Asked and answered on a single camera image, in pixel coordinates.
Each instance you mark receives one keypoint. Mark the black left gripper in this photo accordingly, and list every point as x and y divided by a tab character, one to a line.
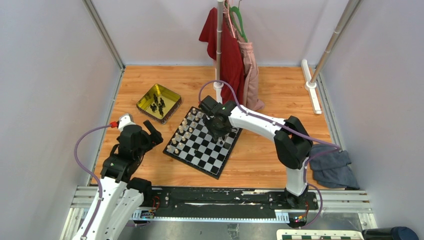
153	138

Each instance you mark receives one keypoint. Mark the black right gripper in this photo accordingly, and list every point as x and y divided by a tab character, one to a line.
216	134

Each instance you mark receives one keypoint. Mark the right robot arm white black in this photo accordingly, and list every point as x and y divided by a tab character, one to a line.
288	135

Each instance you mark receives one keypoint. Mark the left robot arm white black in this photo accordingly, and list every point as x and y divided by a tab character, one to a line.
119	194

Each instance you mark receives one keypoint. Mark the black pieces in tin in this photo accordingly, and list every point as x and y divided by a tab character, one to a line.
158	105

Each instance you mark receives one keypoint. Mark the white chess pieces row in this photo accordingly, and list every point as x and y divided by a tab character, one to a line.
187	134

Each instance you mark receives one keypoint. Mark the white clothes rack pole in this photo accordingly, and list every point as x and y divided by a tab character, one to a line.
217	84

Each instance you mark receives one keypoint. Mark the yellow square tin box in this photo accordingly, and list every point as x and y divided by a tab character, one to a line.
171	98

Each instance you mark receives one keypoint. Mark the black white chessboard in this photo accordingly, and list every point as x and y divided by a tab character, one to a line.
215	153

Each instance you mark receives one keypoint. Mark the pink hanging garment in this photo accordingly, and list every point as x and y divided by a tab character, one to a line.
250	97

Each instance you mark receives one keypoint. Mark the red hanging shirt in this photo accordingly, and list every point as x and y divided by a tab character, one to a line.
231	65

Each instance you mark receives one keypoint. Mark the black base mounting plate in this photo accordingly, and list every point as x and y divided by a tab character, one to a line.
222	203

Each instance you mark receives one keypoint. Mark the white rack foot bar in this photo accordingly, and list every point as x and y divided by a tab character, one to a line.
310	87

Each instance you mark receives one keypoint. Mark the green clothes hanger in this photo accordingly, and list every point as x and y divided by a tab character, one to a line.
237	19

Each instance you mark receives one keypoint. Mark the grey crumpled cloth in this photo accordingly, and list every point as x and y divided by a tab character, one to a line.
331	168

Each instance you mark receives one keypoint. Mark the silver diagonal rack pole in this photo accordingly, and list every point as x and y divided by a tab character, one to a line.
347	14

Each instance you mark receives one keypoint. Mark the dark blue object corner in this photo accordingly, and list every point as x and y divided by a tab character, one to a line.
391	233

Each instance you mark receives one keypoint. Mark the aluminium frame rail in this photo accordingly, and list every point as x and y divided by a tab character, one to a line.
340	202

